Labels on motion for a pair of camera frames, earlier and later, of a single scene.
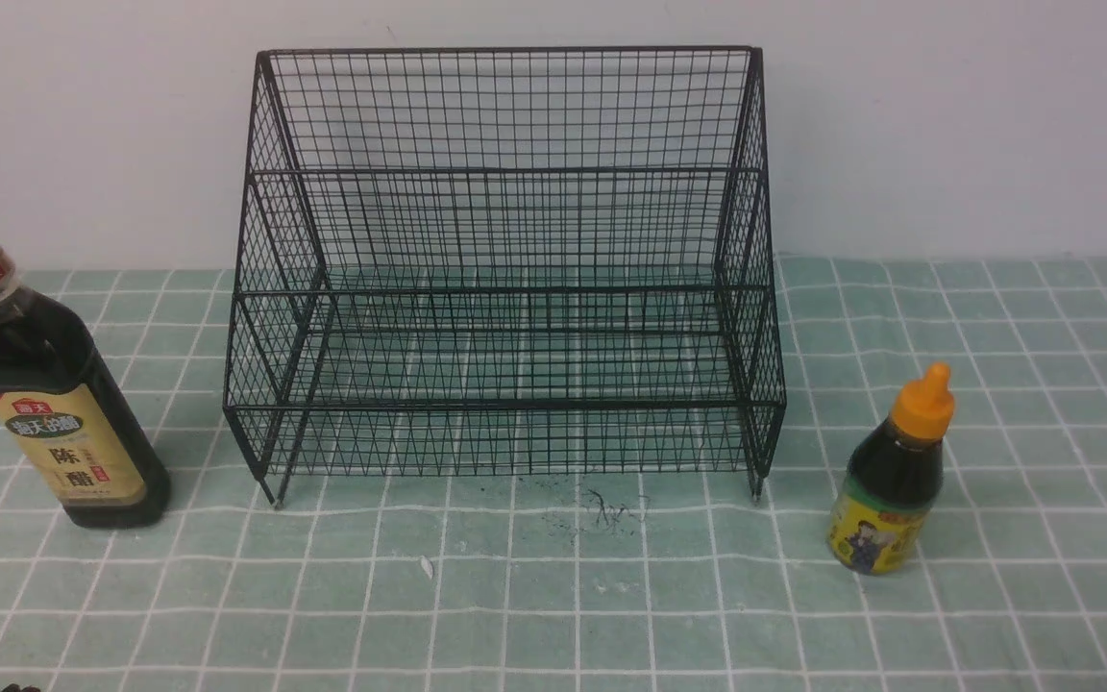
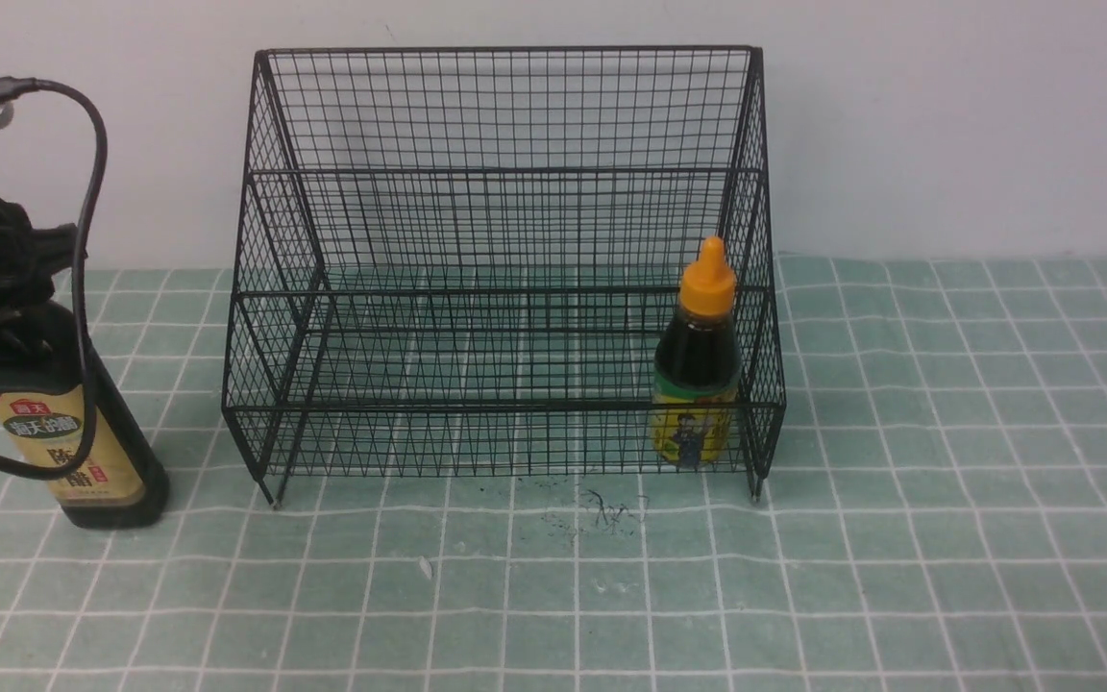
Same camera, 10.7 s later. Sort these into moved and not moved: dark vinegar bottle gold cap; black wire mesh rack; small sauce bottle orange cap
Moved: small sauce bottle orange cap
Not moved: dark vinegar bottle gold cap; black wire mesh rack
